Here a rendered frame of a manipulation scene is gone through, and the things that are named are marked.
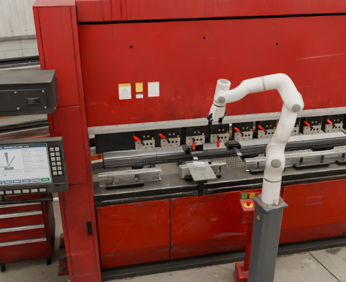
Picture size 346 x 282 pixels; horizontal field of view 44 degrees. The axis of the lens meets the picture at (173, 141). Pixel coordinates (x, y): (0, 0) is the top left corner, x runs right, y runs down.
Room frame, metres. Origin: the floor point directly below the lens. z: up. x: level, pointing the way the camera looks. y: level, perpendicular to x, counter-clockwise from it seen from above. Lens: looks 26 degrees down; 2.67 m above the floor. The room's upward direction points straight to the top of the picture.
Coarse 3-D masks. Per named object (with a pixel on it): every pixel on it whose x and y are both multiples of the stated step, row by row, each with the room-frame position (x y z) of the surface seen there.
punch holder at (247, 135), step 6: (234, 126) 3.13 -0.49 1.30; (240, 126) 3.11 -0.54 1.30; (246, 126) 3.12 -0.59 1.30; (252, 126) 3.13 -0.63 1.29; (234, 132) 3.12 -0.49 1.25; (246, 132) 3.12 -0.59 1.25; (252, 132) 3.13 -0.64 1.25; (234, 138) 3.11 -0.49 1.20; (240, 138) 3.11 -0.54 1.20; (246, 138) 3.12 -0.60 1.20
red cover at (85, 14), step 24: (96, 0) 2.89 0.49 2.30; (120, 0) 2.92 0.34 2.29; (144, 0) 2.95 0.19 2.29; (168, 0) 2.98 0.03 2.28; (192, 0) 3.01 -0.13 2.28; (216, 0) 3.05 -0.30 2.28; (240, 0) 3.08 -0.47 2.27; (264, 0) 3.12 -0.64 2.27; (288, 0) 3.16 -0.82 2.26; (312, 0) 3.19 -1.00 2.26; (336, 0) 3.23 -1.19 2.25
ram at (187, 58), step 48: (96, 48) 2.90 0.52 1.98; (144, 48) 2.96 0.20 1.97; (192, 48) 3.03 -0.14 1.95; (240, 48) 3.11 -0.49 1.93; (288, 48) 3.18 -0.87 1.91; (336, 48) 3.26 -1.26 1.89; (96, 96) 2.89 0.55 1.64; (144, 96) 2.96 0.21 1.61; (192, 96) 3.03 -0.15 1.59; (336, 96) 3.28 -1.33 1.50
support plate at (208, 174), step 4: (188, 164) 3.04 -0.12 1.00; (192, 164) 3.04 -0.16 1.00; (204, 164) 3.04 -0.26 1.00; (208, 164) 3.04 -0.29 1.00; (188, 168) 2.98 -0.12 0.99; (192, 168) 2.97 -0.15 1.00; (208, 168) 2.97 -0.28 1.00; (192, 172) 2.91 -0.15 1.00; (196, 172) 2.91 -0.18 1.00; (200, 172) 2.91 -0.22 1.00; (204, 172) 2.91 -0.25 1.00; (208, 172) 2.91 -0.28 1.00; (212, 172) 2.91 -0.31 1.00; (192, 176) 2.85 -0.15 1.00; (196, 176) 2.85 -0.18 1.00; (200, 176) 2.85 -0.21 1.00; (204, 176) 2.85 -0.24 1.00; (208, 176) 2.85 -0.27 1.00; (212, 176) 2.85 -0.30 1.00; (196, 180) 2.80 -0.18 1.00; (200, 180) 2.80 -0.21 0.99
